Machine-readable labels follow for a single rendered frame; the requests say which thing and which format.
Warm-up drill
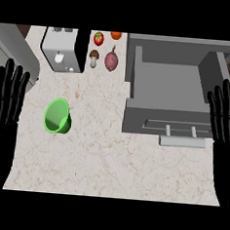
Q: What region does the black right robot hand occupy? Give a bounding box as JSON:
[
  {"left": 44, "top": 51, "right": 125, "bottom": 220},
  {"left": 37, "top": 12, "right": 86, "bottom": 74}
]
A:
[{"left": 198, "top": 77, "right": 230, "bottom": 209}]

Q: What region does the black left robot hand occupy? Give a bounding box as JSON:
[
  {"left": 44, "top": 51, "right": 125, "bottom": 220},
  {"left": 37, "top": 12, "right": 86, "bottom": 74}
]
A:
[{"left": 0, "top": 57, "right": 32, "bottom": 192}]

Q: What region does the green cup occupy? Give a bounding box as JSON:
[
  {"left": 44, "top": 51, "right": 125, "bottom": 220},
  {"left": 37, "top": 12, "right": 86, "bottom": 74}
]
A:
[{"left": 42, "top": 96, "right": 74, "bottom": 136}]

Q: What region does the grey drawer front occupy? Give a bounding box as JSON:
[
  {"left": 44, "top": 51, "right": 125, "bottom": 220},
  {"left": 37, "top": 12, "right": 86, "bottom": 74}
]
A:
[{"left": 120, "top": 97, "right": 219, "bottom": 151}]

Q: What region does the grey open drawer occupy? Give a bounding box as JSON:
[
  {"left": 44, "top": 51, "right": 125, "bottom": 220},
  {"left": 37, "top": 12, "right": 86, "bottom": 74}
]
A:
[{"left": 130, "top": 44, "right": 230, "bottom": 116}]

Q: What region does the grey appliance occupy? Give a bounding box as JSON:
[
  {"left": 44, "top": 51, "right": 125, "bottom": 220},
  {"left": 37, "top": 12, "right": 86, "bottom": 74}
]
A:
[{"left": 0, "top": 22, "right": 44, "bottom": 95}]

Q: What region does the silver toaster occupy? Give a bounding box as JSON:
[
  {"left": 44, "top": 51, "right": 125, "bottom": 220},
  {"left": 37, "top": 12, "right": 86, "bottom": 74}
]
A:
[{"left": 38, "top": 26, "right": 93, "bottom": 76}]

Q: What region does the grey cabinet body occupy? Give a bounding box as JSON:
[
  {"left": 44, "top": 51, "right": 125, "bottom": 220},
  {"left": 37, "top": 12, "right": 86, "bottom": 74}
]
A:
[{"left": 124, "top": 33, "right": 230, "bottom": 91}]

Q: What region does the brown mushroom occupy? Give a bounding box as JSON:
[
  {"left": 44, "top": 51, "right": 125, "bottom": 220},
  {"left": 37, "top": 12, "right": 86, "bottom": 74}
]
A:
[{"left": 88, "top": 49, "right": 100, "bottom": 69}]

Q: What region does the purple sweet potato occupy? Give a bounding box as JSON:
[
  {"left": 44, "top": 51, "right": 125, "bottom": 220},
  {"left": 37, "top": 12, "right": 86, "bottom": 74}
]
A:
[{"left": 103, "top": 44, "right": 121, "bottom": 73}]

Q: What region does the red tomato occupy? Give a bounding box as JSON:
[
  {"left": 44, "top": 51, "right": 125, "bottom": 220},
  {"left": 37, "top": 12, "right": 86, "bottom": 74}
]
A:
[{"left": 93, "top": 30, "right": 106, "bottom": 48}]

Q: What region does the orange fruit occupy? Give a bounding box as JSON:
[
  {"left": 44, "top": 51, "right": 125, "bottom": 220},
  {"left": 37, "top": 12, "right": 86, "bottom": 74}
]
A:
[{"left": 109, "top": 31, "right": 124, "bottom": 41}]

